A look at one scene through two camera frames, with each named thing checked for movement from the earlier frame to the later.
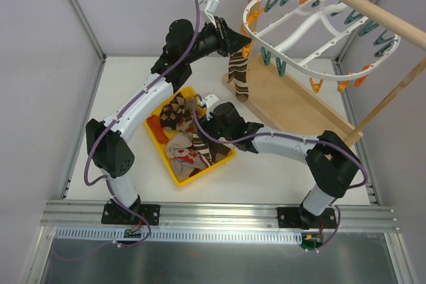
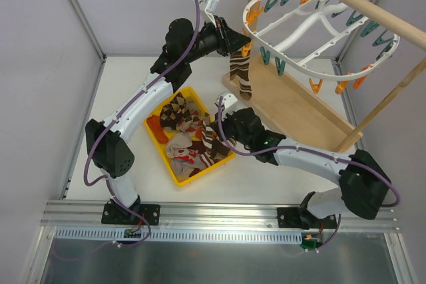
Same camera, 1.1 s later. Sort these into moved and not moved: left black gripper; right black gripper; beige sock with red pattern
Moved: right black gripper
Not moved: left black gripper; beige sock with red pattern
